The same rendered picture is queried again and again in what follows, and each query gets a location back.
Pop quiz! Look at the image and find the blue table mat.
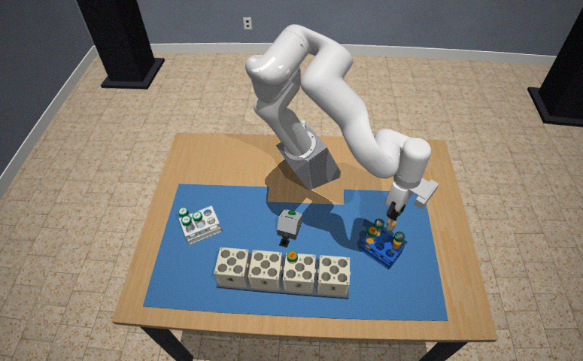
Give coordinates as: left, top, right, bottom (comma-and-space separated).
143, 184, 448, 321

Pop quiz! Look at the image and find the white tube rack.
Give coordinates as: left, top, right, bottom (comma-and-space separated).
180, 207, 222, 245

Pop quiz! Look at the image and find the cream bucket adapter with round holes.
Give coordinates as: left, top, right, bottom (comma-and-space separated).
283, 253, 316, 293
248, 250, 283, 291

